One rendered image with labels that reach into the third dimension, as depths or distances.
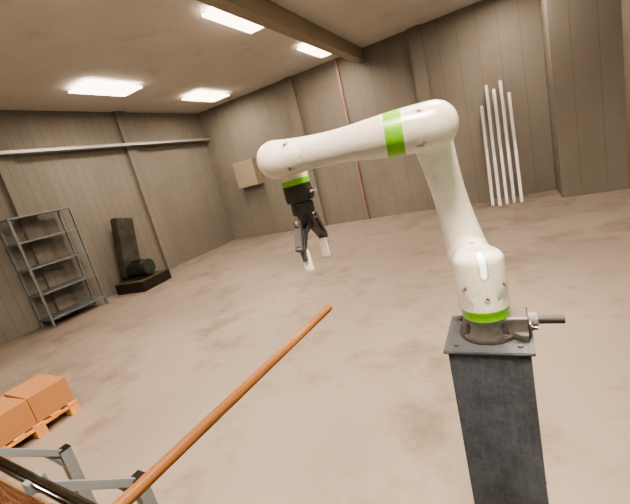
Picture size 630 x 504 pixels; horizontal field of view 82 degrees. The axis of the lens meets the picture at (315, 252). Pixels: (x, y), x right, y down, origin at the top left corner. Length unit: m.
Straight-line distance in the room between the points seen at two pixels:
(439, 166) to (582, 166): 7.72
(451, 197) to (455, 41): 8.79
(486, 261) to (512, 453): 0.56
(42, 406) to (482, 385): 3.99
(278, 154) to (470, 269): 0.59
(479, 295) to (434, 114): 0.47
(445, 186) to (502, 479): 0.86
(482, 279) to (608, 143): 7.88
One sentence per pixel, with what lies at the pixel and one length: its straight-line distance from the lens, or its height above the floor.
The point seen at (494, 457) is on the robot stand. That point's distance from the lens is 1.30.
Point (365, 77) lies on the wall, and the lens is 10.23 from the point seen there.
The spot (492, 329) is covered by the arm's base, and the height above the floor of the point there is 1.24.
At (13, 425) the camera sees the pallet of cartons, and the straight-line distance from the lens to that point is 4.41.
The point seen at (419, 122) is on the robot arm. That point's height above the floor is 1.80.
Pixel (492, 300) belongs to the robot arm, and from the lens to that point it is 1.07.
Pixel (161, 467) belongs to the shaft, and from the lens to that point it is 1.02.
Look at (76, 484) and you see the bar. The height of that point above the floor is 1.08.
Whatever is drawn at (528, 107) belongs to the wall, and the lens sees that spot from 9.68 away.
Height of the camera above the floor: 1.76
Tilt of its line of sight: 13 degrees down
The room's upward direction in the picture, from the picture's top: 14 degrees counter-clockwise
